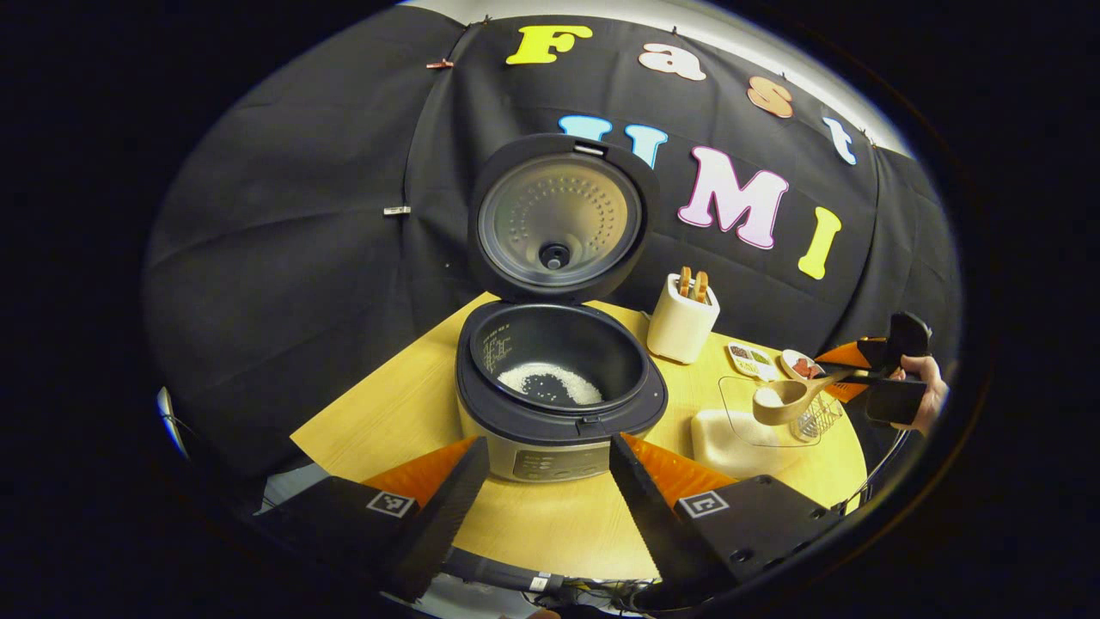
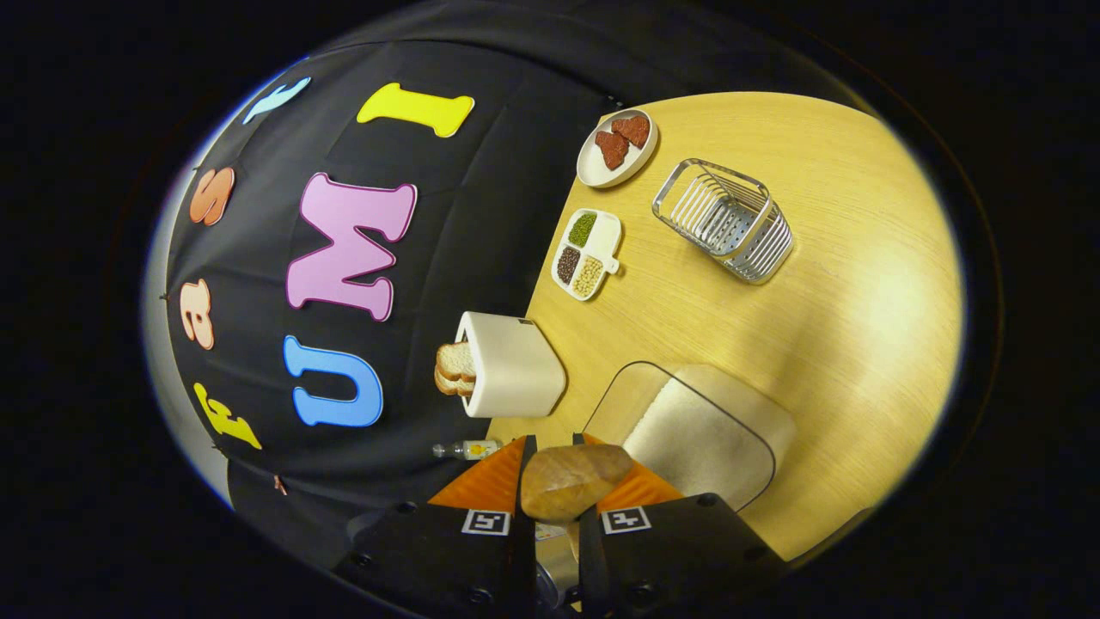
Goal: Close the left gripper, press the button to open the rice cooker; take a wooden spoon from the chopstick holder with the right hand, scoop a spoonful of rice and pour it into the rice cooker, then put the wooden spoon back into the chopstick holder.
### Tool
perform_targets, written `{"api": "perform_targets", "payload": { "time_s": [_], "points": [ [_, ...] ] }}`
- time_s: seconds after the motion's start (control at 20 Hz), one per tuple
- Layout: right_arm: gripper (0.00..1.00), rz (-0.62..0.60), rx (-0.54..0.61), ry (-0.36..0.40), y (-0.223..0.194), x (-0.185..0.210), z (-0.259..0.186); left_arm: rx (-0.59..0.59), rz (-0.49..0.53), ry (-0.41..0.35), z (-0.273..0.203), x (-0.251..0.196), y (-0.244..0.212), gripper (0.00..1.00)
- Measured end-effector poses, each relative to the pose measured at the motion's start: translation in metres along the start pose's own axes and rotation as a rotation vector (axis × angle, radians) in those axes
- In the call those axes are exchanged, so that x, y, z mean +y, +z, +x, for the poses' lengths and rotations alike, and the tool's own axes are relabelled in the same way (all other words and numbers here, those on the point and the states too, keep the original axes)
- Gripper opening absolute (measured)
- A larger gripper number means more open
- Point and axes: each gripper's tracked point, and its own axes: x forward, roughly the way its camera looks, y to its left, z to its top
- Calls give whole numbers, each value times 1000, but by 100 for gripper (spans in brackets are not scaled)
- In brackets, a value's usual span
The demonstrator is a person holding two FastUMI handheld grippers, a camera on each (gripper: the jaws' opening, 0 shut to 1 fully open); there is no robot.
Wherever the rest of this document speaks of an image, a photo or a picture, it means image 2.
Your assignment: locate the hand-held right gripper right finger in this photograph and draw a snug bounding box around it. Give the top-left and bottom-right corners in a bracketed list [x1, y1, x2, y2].
[571, 432, 787, 619]

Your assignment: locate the divided white grain dish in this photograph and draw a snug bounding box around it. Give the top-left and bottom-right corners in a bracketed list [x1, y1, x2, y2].
[551, 209, 623, 302]

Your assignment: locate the white toaster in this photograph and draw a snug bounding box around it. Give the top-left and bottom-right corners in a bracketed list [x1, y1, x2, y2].
[455, 311, 567, 419]

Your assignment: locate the round white plate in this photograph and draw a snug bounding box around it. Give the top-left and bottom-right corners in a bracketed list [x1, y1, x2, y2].
[576, 108, 660, 189]

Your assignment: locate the small glass bottle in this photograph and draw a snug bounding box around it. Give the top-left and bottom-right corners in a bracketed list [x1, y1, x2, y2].
[432, 439, 502, 461]

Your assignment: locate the metal wire chopstick holder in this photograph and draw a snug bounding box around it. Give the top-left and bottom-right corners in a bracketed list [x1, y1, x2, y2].
[651, 158, 793, 285]

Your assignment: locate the black backdrop cloth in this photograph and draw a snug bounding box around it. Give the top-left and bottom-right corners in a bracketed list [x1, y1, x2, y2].
[159, 9, 860, 573]

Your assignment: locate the clear plastic rice box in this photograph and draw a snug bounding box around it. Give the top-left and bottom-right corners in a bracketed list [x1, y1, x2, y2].
[583, 361, 798, 515]

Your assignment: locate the wooden spoon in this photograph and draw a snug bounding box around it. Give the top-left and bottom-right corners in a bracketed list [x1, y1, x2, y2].
[520, 443, 635, 564]

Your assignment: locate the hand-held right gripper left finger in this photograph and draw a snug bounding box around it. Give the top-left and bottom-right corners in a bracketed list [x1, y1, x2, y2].
[331, 434, 538, 619]

